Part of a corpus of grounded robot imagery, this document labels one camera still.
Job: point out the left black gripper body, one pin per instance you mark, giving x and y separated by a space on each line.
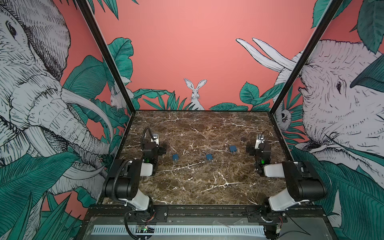
162 150

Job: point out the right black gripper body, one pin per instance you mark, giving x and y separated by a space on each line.
250 149

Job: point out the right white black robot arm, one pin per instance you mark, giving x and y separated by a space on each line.
303 183

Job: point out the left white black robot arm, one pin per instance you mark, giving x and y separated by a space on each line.
122 182

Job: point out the small green circuit board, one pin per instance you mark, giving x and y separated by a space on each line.
145 230

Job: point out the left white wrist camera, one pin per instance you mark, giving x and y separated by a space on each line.
155 138

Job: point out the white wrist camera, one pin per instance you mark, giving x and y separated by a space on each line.
155 138
259 140

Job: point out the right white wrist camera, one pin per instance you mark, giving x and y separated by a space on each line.
259 140

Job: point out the black front mounting rail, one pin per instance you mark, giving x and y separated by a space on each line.
162 213

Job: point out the white perforated cable tray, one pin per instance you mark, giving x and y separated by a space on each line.
164 230

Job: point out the left black frame post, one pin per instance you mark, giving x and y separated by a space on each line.
95 30

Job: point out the black frame post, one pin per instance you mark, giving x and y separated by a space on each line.
95 30
324 22

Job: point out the right black frame post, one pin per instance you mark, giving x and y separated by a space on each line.
324 22

